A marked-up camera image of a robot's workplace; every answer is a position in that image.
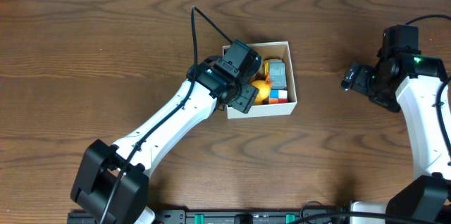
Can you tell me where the orange duck toy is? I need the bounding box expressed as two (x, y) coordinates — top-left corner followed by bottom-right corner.
(251, 74), (273, 105)

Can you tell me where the yellow grey toy truck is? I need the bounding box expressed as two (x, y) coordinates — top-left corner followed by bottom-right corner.
(264, 58), (288, 90)

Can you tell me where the colourful puzzle cube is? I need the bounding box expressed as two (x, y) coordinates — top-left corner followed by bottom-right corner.
(268, 89), (288, 104)

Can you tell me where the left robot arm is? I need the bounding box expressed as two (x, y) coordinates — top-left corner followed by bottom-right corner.
(70, 40), (261, 224)

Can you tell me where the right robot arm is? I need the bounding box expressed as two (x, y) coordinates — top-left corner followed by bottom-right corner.
(340, 25), (450, 223)

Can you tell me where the white cardboard box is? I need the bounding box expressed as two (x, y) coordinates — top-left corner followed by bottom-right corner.
(225, 41), (297, 119)

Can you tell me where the left black cable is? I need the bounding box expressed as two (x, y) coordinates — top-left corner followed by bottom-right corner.
(98, 5), (234, 224)

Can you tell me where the black cable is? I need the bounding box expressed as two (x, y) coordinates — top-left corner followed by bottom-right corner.
(98, 5), (234, 224)
(404, 13), (451, 167)

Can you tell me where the right black cable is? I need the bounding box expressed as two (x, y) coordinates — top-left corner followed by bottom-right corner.
(404, 13), (451, 167)

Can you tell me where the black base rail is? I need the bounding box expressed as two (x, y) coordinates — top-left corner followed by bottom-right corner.
(66, 201), (353, 224)

